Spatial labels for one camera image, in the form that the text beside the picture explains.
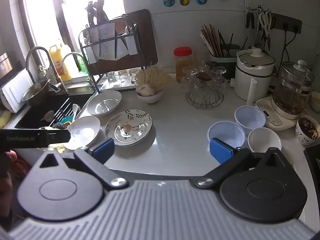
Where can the yellow cloth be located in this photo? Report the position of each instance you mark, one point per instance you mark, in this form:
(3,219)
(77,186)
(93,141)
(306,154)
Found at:
(4,118)

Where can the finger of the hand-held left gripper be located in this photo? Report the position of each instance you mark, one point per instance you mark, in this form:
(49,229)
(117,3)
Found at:
(60,136)

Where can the patterned cup with tea leaves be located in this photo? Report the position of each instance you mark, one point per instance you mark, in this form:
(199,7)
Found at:
(308,130)

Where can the black induction cooker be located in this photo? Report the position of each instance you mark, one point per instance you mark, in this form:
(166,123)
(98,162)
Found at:
(313,160)

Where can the small white garlic bowl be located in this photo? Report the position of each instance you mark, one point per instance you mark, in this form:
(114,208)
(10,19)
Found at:
(150,98)

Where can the white cup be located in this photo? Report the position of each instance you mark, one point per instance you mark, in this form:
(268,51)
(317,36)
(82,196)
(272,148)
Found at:
(316,101)

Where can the shallow white plate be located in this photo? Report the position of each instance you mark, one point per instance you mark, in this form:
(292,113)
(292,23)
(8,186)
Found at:
(83,131)

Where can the small steel faucet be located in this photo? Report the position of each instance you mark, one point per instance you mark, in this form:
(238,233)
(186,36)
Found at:
(72,55)

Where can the bundle of chopsticks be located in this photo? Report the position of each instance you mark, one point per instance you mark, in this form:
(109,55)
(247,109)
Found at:
(211,40)

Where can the white ceramic bowl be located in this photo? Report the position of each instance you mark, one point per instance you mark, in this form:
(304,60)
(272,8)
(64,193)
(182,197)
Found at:
(264,140)

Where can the set of black knives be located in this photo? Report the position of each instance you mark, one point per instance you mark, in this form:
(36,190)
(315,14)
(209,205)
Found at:
(96,12)

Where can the light blue plastic cup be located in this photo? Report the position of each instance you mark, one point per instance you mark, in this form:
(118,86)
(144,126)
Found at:
(226,132)
(250,118)

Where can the clear drinking glass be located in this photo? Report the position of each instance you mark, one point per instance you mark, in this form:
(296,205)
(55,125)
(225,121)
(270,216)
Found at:
(111,78)
(133,75)
(123,77)

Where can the deep white plate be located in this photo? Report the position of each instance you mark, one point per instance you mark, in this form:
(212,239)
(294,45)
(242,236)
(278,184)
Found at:
(104,103)

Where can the green bottle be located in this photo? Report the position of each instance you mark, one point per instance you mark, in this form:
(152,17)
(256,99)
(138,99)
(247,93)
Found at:
(80,63)

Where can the white spoon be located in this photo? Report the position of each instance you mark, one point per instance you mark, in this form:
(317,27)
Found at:
(75,108)

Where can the garlic bulb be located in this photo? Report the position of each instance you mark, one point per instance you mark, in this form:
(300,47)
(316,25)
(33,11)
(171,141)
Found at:
(145,90)

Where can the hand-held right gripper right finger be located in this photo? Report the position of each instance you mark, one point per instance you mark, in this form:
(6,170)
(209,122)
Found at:
(220,152)

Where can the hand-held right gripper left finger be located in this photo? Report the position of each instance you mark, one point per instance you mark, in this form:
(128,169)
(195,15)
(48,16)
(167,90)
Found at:
(103,149)

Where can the black sink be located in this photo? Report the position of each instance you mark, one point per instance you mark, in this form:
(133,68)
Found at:
(32,115)

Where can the white cutting board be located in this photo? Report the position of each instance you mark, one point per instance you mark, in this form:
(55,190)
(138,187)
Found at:
(15,92)

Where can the black wall outlet strip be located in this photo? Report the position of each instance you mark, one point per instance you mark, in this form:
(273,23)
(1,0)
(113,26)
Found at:
(287,22)

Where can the glass kettle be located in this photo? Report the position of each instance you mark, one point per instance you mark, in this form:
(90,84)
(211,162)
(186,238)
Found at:
(293,90)

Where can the red-lidded jar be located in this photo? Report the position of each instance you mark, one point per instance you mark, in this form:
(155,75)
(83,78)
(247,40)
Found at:
(183,65)

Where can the tall steel faucet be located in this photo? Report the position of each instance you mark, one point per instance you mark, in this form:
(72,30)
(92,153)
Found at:
(30,55)

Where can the brown cutting board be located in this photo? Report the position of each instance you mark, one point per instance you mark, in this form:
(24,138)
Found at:
(147,42)

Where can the leaf-patterned plate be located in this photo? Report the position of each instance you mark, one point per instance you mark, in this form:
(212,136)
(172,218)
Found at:
(130,127)

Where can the yellow oil bottle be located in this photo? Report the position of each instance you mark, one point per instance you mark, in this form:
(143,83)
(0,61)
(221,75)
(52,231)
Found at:
(58,62)

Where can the white electric cooking pot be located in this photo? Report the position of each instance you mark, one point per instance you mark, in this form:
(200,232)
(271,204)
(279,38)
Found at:
(252,80)

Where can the person's left hand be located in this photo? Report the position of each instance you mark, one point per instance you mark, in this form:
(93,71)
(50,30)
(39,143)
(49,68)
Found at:
(10,154)

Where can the black dish rack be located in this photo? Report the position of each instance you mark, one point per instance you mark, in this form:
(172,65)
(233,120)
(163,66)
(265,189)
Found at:
(85,33)

